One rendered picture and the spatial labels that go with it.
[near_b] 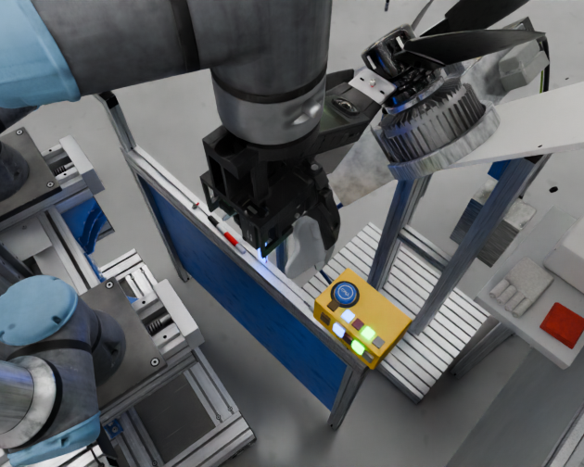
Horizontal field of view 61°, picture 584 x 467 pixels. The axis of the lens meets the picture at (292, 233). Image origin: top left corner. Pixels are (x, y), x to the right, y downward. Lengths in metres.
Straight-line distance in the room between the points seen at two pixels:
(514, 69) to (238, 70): 1.08
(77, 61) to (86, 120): 2.60
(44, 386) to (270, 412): 1.33
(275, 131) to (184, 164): 2.21
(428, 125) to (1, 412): 0.90
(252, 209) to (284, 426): 1.62
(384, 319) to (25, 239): 0.83
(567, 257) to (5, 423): 1.12
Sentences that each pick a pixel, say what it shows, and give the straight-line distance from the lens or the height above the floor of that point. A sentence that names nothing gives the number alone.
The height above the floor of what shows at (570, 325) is 0.88.
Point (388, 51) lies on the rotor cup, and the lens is 1.12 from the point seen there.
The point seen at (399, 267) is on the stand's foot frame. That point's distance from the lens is 2.12.
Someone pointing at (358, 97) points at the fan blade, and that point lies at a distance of 1.08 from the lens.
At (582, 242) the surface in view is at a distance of 1.29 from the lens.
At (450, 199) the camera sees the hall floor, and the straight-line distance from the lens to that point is 2.46.
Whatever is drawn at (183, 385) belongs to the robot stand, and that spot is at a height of 0.21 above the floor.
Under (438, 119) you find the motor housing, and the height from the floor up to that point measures 1.17.
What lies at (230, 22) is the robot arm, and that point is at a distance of 0.26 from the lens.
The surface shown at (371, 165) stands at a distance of 1.19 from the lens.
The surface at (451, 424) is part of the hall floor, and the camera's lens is 2.05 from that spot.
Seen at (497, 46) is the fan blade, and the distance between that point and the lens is 0.98.
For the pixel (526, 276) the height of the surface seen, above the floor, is 0.88.
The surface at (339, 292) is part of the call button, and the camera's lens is 0.94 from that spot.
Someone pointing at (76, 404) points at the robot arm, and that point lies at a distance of 0.77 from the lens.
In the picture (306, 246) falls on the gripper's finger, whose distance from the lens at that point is 0.46.
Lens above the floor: 1.94
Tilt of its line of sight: 60 degrees down
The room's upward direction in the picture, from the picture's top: straight up
